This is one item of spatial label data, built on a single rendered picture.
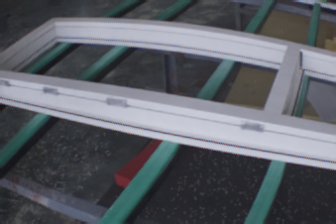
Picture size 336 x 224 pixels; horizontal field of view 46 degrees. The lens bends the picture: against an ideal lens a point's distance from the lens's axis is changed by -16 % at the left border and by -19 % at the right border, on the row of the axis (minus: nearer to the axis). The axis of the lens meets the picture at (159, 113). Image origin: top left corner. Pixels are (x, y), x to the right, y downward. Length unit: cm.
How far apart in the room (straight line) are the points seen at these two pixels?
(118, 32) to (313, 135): 79
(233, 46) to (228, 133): 43
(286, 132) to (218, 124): 15
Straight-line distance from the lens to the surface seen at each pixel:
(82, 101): 105
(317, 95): 164
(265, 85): 166
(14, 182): 98
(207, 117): 92
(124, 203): 82
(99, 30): 148
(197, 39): 133
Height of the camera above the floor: 141
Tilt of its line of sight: 31 degrees down
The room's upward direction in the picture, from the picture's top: 4 degrees counter-clockwise
